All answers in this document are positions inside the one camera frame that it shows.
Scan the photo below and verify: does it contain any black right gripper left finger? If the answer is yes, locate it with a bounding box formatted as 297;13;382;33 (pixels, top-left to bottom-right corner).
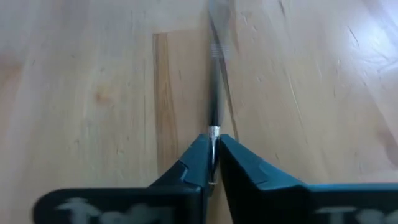
32;133;215;224

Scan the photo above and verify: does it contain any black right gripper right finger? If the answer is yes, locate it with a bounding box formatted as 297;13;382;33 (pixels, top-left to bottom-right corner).
217;133;398;224

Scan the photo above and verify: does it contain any black pen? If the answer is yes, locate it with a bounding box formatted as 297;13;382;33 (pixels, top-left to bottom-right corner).
206;0;231;186

